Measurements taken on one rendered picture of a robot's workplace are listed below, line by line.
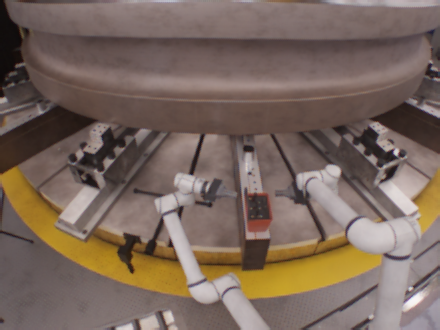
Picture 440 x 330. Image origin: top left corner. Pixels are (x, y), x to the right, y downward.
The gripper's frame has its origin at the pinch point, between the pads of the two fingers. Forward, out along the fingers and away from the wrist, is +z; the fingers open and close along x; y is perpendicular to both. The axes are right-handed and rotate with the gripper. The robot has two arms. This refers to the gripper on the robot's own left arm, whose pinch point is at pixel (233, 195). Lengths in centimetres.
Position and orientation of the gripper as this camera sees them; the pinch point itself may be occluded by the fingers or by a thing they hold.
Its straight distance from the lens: 166.1
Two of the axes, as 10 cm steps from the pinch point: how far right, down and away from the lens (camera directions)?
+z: 9.4, 2.4, -2.5
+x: 3.5, -6.4, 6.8
